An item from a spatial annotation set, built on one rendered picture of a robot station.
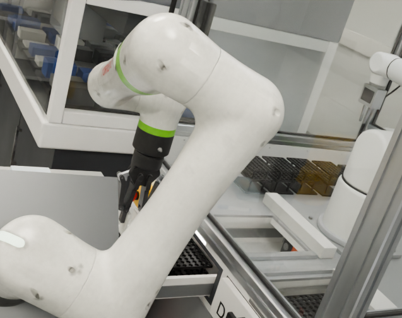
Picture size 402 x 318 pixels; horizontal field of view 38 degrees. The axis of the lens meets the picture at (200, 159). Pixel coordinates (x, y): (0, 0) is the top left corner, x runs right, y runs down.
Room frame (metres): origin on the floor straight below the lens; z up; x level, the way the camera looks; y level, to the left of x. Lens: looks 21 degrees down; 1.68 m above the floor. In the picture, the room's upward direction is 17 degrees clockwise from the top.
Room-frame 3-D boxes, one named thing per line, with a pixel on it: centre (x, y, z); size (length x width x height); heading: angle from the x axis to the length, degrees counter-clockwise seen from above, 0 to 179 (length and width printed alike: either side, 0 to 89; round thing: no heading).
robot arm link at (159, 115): (1.32, 0.13, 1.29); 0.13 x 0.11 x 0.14; 111
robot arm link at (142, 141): (1.32, 0.13, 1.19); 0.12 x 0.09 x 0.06; 32
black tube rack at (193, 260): (1.35, 0.03, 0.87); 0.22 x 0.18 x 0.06; 122
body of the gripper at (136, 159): (1.32, 0.12, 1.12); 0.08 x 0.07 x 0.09; 122
